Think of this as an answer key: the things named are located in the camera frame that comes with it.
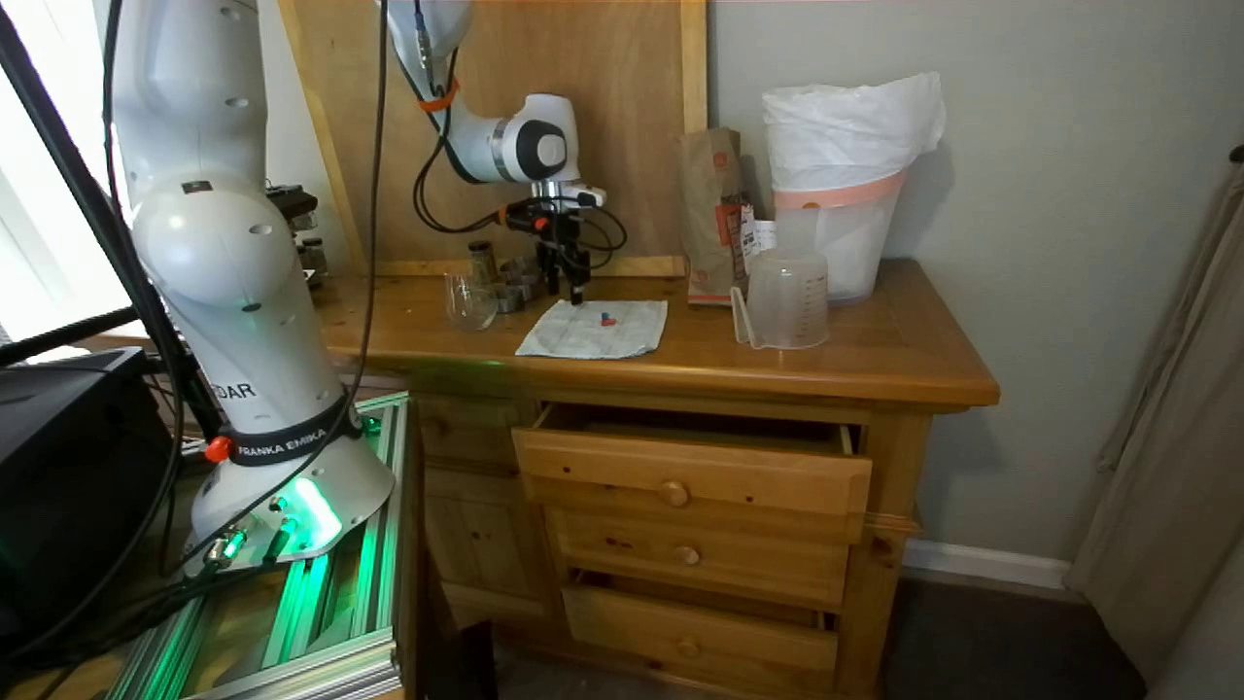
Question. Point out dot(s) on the large metal measuring cup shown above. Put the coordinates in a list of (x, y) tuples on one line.
[(524, 270)]

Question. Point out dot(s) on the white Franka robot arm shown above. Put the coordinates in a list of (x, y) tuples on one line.
[(233, 284)]

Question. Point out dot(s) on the black horizontal rail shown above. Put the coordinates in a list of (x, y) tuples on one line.
[(62, 341)]

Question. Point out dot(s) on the white cloth napkin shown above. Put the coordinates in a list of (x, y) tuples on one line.
[(583, 335)]

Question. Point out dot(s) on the wooden drawer pulled open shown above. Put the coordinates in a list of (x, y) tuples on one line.
[(685, 469)]

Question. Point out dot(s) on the translucent plastic measuring jug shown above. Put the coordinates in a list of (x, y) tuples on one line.
[(786, 305)]

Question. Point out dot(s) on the white plastic bin liner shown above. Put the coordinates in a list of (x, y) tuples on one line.
[(847, 128)]

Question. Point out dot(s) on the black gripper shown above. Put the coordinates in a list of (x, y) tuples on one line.
[(566, 227)]

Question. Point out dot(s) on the glass spice jar dark lid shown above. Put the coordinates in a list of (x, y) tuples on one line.
[(483, 259)]

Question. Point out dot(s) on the wooden closed shallow drawer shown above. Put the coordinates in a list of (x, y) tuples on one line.
[(702, 555)]

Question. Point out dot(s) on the white waste bin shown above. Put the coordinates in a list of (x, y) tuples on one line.
[(839, 246)]

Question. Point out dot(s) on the orange red clip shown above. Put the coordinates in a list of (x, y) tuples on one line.
[(219, 447)]

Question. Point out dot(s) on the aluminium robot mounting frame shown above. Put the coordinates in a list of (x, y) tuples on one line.
[(313, 609)]

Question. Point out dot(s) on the wooden dresser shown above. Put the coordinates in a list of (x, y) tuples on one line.
[(780, 364)]

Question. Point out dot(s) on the wooden lowest drawer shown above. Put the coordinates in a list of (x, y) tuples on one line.
[(702, 644)]

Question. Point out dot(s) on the wooden back board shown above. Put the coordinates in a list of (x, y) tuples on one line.
[(634, 128)]

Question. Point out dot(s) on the red and white snack packet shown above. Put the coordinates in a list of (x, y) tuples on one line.
[(742, 240)]

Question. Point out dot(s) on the white baseboard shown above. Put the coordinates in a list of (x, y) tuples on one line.
[(984, 565)]

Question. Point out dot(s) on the beige curtain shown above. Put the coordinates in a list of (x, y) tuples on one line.
[(1168, 453)]

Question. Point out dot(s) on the black box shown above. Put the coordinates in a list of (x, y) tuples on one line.
[(62, 490)]

